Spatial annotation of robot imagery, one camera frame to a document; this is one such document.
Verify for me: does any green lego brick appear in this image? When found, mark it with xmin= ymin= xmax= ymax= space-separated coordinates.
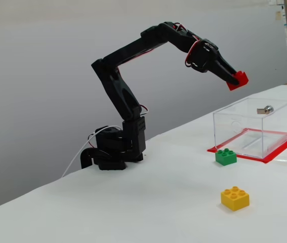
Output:
xmin=215 ymin=148 xmax=237 ymax=167

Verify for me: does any transparent plastic box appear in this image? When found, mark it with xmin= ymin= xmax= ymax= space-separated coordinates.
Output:
xmin=213 ymin=97 xmax=287 ymax=159

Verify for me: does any wrist servo wire loop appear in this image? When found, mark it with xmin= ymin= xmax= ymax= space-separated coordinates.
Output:
xmin=173 ymin=22 xmax=187 ymax=32

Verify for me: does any silver box lock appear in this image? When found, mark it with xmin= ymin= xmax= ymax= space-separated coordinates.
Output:
xmin=256 ymin=105 xmax=274 ymax=115

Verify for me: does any red lego brick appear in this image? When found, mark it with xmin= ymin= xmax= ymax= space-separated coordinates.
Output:
xmin=226 ymin=71 xmax=249 ymax=91

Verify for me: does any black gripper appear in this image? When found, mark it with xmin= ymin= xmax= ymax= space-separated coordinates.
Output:
xmin=186 ymin=38 xmax=240 ymax=86

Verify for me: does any white cable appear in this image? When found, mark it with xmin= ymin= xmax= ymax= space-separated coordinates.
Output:
xmin=61 ymin=126 xmax=121 ymax=178

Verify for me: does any red tape frame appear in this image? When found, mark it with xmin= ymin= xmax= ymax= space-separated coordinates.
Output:
xmin=207 ymin=128 xmax=287 ymax=165

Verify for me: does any black table clamp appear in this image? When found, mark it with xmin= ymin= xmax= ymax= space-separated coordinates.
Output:
xmin=79 ymin=147 xmax=101 ymax=170

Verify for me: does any yellow lego brick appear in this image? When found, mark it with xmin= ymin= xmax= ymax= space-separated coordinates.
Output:
xmin=220 ymin=186 xmax=250 ymax=212

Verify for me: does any gripper servo wire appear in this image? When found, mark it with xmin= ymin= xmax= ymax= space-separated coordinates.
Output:
xmin=185 ymin=40 xmax=201 ymax=68

